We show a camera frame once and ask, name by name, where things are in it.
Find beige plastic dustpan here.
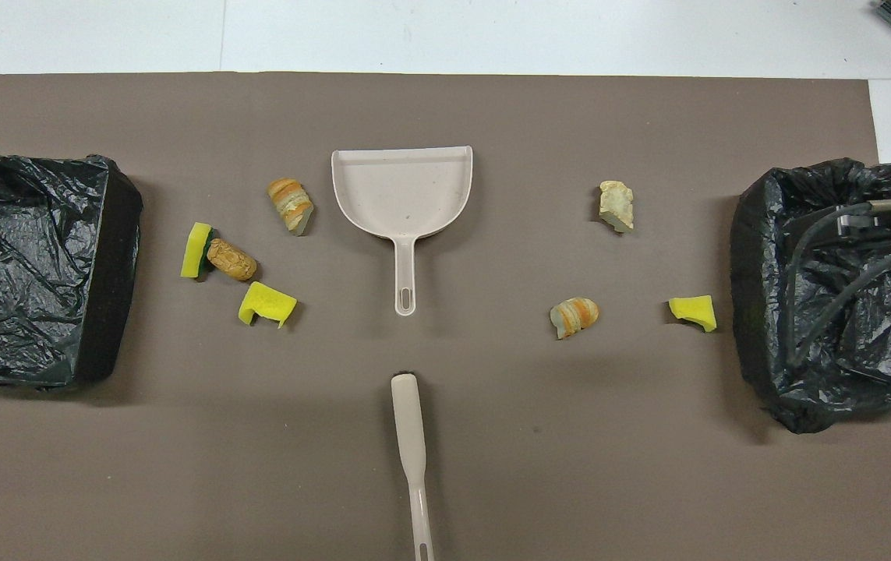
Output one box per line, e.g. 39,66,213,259
331,146,474,317

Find beige hand brush black bristles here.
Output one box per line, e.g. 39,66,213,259
391,373,436,561

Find large orange striped bread chunk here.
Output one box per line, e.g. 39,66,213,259
267,178,315,237

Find notched yellow sponge piece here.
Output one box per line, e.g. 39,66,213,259
238,281,299,329

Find brown round bread roll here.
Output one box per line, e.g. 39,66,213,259
207,238,258,282

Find yellow green scrub sponge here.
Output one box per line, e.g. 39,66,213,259
180,222,216,280

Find black bag lined bin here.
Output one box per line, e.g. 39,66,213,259
0,153,143,390
730,158,891,435

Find small orange striped bread piece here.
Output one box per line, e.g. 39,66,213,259
550,297,600,340

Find pale cream bread piece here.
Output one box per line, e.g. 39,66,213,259
599,181,636,234

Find large brown table mat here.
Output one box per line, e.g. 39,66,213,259
0,72,891,561

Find small yellow sponge wedge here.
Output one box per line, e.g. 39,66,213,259
668,295,718,333

